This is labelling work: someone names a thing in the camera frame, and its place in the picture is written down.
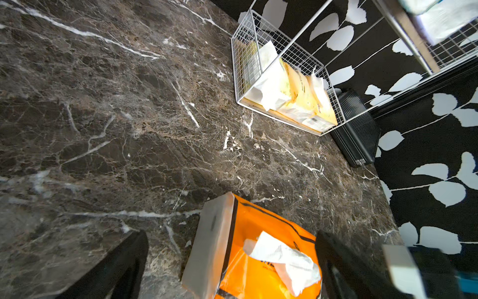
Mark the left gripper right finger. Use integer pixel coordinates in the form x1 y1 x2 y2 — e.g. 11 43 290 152
315 231 411 299

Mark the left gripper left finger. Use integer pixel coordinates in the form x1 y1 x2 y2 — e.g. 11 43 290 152
56 230 149 299

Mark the purple white tissue pack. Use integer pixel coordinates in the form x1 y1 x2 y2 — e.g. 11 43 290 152
398 0 478 46

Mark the left yellow tissue pack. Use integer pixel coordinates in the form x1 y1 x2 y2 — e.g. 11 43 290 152
243 41 291 111

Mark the black ribbed box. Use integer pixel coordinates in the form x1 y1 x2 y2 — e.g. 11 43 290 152
331 90 381 168

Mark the white wire shelf rack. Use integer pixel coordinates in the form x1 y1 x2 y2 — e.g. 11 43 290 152
231 1 478 135

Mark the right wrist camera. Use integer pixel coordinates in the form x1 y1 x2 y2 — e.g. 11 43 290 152
382 244 478 299

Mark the orange tissue box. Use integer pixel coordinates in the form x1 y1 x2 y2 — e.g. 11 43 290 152
181 193 322 299

